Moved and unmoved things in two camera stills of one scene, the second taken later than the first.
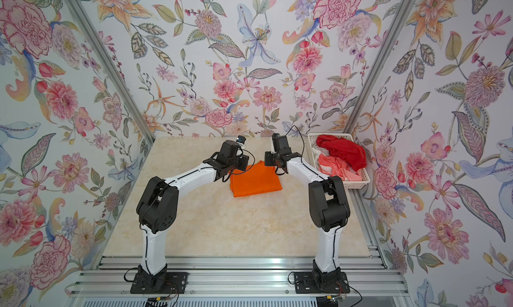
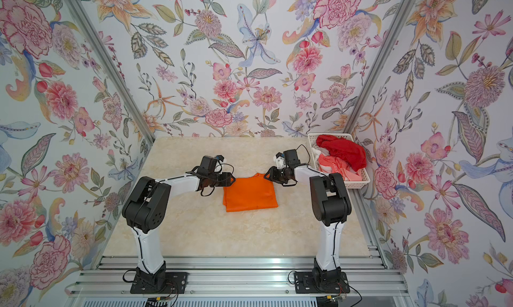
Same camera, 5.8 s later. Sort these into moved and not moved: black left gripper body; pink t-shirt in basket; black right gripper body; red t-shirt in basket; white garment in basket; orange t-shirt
Moved: black left gripper body; black right gripper body; orange t-shirt
Not moved: white garment in basket; red t-shirt in basket; pink t-shirt in basket
